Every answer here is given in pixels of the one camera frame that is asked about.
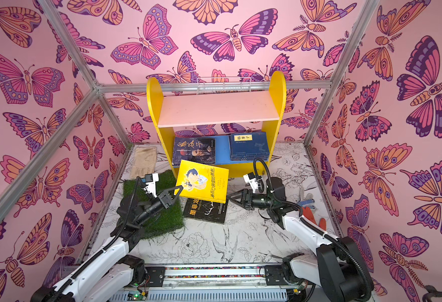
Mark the aluminium frame post right rear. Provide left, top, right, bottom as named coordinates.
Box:
left=304, top=0, right=379, bottom=147

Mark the black book gold title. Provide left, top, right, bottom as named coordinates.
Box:
left=183, top=198, right=228, bottom=224

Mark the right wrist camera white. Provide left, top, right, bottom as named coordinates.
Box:
left=243, top=172, right=264, bottom=193

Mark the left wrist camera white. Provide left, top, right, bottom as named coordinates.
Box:
left=141, top=173, right=159, bottom=198

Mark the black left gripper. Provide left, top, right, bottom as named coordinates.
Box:
left=132, top=186, right=181, bottom=229

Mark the yellow wooden bookshelf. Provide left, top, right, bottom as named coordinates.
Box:
left=146, top=71, right=287, bottom=176

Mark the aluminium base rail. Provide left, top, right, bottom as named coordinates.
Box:
left=54, top=262, right=376, bottom=302

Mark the small green circuit board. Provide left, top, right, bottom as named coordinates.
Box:
left=127, top=291, right=147, bottom=301

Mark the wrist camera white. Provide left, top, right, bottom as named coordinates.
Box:
left=243, top=172, right=264, bottom=193
left=141, top=173, right=159, bottom=198

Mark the dark portrait cover book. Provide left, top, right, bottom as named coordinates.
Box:
left=173, top=137, right=216, bottom=167

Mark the green artificial grass mat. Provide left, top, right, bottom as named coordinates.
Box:
left=116, top=174, right=183, bottom=240

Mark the yellow black book bottom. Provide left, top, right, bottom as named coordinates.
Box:
left=175, top=160, right=229, bottom=204

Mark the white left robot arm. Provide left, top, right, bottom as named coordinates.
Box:
left=30, top=182, right=183, bottom=301

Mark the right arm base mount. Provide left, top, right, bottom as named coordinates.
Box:
left=264, top=253, right=308, bottom=287

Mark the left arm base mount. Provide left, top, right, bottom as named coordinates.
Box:
left=119, top=255, right=166, bottom=288

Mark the beige cloth glove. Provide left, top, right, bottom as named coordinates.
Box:
left=130, top=147, right=157, bottom=179

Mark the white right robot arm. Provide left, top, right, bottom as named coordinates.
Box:
left=227, top=177, right=374, bottom=301

